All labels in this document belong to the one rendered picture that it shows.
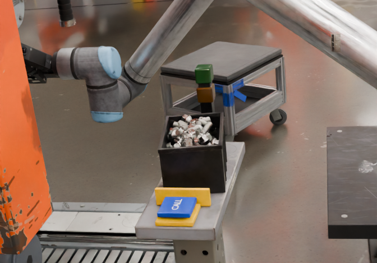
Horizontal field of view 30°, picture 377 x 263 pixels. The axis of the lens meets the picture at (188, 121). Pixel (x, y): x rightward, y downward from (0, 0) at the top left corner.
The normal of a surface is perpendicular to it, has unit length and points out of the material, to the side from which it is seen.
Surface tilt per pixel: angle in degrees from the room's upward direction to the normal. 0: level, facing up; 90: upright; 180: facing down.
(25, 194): 90
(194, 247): 90
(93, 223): 0
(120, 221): 0
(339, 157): 0
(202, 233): 90
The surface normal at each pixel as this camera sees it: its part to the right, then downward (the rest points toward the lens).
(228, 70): -0.10, -0.92
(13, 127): 0.97, -0.01
